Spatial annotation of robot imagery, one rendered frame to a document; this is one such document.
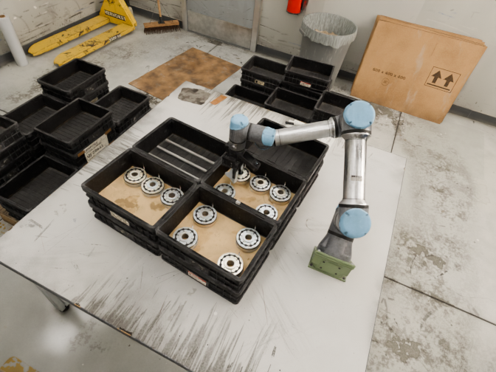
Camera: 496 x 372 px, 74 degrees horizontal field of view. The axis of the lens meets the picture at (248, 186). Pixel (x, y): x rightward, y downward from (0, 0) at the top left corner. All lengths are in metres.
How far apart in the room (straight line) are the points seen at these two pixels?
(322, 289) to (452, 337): 1.24
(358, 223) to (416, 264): 1.44
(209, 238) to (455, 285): 1.89
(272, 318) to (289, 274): 0.21
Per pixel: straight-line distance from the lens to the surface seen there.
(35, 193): 2.55
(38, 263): 1.67
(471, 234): 3.17
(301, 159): 1.80
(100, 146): 2.52
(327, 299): 1.52
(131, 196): 1.59
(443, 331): 2.58
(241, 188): 1.60
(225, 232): 1.44
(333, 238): 1.48
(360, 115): 1.37
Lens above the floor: 2.03
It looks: 48 degrees down
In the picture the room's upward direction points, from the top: 8 degrees clockwise
